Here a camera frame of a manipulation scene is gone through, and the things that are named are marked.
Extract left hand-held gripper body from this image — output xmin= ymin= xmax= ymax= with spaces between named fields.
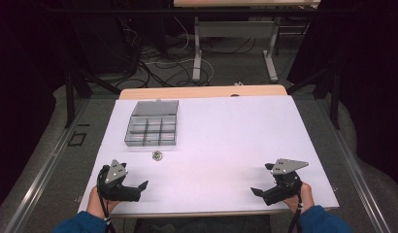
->
xmin=97 ymin=158 xmax=142 ymax=203

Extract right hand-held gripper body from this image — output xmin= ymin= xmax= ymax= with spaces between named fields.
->
xmin=260 ymin=157 xmax=310 ymax=207

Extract person's right hand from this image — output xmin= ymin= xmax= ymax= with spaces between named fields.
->
xmin=282 ymin=182 xmax=315 ymax=215

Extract person's left hand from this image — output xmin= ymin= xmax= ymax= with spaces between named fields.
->
xmin=85 ymin=185 xmax=121 ymax=221

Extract white table cover sheet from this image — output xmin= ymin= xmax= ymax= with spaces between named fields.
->
xmin=78 ymin=94 xmax=340 ymax=216

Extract clear plastic compartment box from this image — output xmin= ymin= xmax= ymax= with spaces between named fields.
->
xmin=123 ymin=99 xmax=180 ymax=148

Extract black metal stand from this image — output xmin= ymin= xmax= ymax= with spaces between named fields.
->
xmin=64 ymin=69 xmax=122 ymax=129
xmin=285 ymin=66 xmax=341 ymax=130

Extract wooden table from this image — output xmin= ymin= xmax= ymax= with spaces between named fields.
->
xmin=118 ymin=84 xmax=288 ymax=101

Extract white-legged desk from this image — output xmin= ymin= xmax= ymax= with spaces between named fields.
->
xmin=173 ymin=0 xmax=321 ymax=83

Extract left hand-held gripper black cable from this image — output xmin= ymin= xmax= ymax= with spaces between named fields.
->
xmin=96 ymin=165 xmax=116 ymax=233

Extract hand-held gripper black cable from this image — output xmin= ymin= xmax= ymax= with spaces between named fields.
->
xmin=286 ymin=193 xmax=304 ymax=233
xmin=96 ymin=165 xmax=116 ymax=233

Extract right hand-held gripper black cable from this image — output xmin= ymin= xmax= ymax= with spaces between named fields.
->
xmin=286 ymin=193 xmax=304 ymax=233

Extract aluminium floor rail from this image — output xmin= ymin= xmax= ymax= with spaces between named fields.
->
xmin=313 ymin=96 xmax=394 ymax=233
xmin=4 ymin=98 xmax=91 ymax=233

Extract black floor cables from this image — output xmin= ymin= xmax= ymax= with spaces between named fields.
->
xmin=116 ymin=17 xmax=257 ymax=89

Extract white floor cable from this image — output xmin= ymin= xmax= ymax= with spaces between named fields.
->
xmin=145 ymin=16 xmax=216 ymax=85

